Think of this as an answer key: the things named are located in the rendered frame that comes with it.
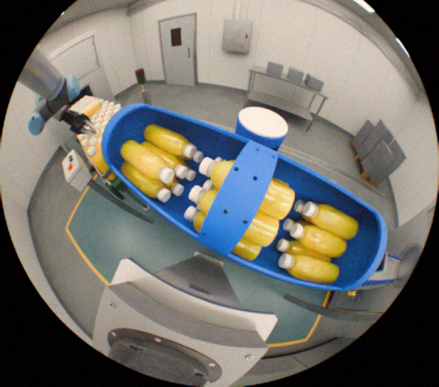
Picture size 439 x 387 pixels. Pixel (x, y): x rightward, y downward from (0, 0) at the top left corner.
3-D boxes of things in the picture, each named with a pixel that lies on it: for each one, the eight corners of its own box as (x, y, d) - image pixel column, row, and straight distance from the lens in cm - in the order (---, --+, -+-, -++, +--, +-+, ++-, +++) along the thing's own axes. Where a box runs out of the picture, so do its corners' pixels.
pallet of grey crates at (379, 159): (375, 187, 422) (406, 158, 399) (361, 178, 359) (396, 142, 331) (364, 153, 488) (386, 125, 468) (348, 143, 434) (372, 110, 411)
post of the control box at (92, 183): (152, 224, 156) (80, 179, 80) (150, 222, 158) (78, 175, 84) (154, 222, 156) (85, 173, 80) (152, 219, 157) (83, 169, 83)
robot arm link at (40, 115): (41, 104, 49) (52, 87, 58) (23, 127, 56) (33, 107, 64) (53, 122, 50) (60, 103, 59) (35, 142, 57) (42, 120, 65)
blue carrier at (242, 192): (316, 289, 62) (382, 286, 46) (124, 184, 62) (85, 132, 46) (330, 224, 68) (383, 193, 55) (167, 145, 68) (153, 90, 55)
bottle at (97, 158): (116, 167, 80) (97, 143, 71) (120, 175, 75) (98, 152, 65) (107, 174, 82) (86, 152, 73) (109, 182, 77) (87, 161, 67)
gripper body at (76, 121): (80, 136, 65) (58, 124, 62) (77, 130, 73) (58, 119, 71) (89, 120, 64) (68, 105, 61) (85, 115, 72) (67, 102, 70)
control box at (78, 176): (80, 192, 75) (65, 180, 70) (73, 172, 91) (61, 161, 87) (93, 177, 72) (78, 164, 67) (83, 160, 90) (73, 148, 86)
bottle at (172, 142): (152, 119, 50) (192, 135, 38) (160, 130, 55) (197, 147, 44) (140, 134, 49) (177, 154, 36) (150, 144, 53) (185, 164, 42)
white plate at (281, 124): (231, 107, 77) (231, 108, 78) (250, 138, 56) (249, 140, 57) (272, 107, 90) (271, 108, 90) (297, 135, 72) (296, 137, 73)
